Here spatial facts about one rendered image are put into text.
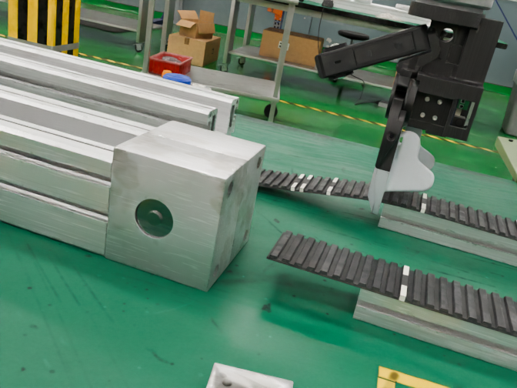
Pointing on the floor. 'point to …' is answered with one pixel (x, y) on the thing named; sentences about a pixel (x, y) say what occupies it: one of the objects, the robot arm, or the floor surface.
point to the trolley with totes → (236, 83)
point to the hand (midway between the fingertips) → (374, 192)
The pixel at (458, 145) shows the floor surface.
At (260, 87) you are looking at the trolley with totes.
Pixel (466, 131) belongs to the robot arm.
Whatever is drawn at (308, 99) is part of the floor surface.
